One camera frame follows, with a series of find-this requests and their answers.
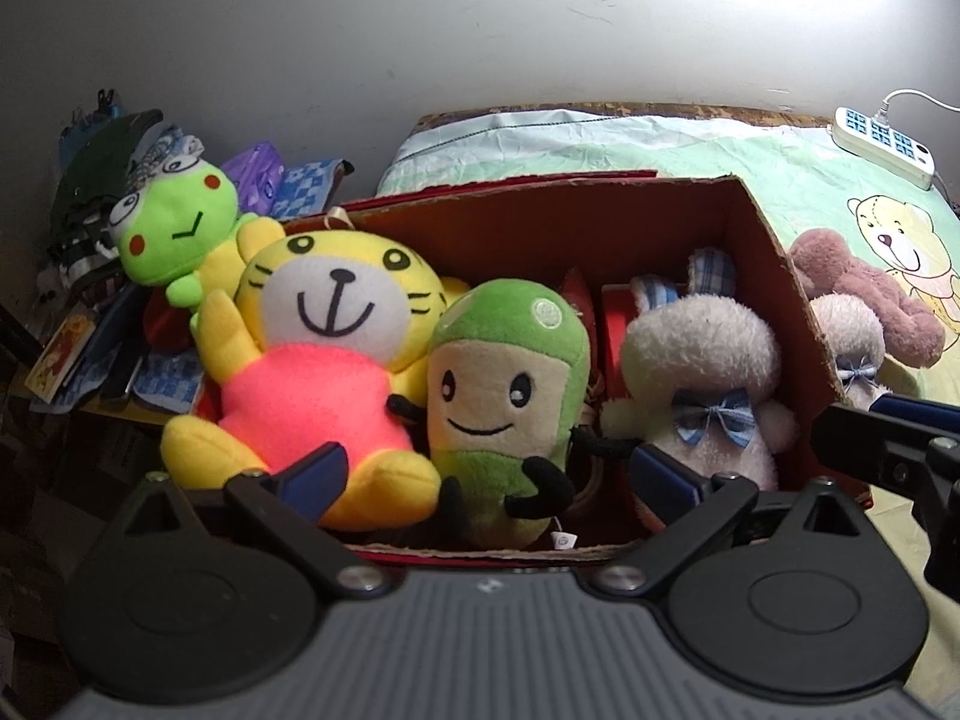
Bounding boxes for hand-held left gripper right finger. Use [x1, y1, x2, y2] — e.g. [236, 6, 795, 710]
[596, 446, 875, 602]

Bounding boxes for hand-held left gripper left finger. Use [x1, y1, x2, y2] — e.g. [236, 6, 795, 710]
[124, 444, 388, 602]

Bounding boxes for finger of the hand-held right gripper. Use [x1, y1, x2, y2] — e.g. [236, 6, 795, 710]
[812, 403, 947, 500]
[873, 393, 960, 437]

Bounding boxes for white rabbit plush toy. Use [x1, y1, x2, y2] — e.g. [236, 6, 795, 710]
[604, 246, 800, 493]

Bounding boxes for green capped plush doll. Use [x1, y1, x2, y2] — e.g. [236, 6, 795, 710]
[385, 277, 639, 551]

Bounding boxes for brown cardboard box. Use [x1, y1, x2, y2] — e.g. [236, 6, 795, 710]
[196, 171, 875, 568]

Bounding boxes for yellow tiger plush toy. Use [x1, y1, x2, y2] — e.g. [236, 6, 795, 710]
[160, 216, 470, 530]

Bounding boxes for pink and white plush toy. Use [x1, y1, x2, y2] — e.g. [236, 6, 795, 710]
[791, 229, 947, 410]

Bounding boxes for flat red gift box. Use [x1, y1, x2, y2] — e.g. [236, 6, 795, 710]
[600, 283, 640, 400]

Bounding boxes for red fabric item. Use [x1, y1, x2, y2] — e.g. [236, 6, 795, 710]
[145, 291, 198, 353]

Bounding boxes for blue tin box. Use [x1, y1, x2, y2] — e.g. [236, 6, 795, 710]
[75, 288, 152, 407]

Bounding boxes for yellow printed card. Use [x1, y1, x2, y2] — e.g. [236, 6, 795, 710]
[25, 310, 99, 401]

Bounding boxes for white power strip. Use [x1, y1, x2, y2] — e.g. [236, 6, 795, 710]
[827, 104, 939, 193]

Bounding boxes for light green bed sheet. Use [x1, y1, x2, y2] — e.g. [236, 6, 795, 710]
[375, 114, 960, 616]

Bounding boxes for green frog plush toy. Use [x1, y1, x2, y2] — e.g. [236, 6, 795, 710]
[109, 154, 242, 332]

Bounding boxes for blue checkered cloth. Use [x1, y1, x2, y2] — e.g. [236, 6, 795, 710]
[274, 156, 354, 223]

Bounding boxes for purple packet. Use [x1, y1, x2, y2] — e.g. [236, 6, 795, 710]
[221, 142, 287, 215]

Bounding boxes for black and white striped cloth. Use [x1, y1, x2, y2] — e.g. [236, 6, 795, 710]
[48, 216, 122, 287]

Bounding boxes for grey printed cloth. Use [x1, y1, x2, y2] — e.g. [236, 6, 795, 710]
[124, 127, 208, 189]

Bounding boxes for white power cable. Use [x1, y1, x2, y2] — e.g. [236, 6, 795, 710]
[873, 88, 960, 125]

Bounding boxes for wooden bed frame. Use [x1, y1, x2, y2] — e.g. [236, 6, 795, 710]
[416, 100, 838, 129]

